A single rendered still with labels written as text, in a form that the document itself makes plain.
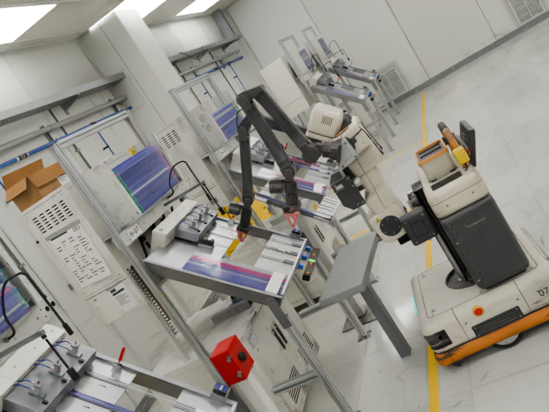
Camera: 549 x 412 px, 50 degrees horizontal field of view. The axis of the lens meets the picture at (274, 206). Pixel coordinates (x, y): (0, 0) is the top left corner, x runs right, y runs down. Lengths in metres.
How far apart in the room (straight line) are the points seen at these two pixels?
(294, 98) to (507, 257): 5.24
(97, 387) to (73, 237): 1.08
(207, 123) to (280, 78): 3.46
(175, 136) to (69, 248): 1.47
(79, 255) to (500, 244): 2.01
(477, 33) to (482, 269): 8.01
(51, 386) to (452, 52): 9.27
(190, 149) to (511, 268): 2.40
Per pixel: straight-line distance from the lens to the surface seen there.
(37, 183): 3.16
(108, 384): 2.24
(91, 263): 3.12
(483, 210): 2.72
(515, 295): 2.86
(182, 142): 4.30
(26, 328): 2.32
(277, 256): 3.22
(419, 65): 10.58
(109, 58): 6.56
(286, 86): 7.67
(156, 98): 6.40
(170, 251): 3.11
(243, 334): 3.06
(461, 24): 10.54
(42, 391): 2.11
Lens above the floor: 1.63
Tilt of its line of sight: 11 degrees down
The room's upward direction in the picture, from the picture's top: 33 degrees counter-clockwise
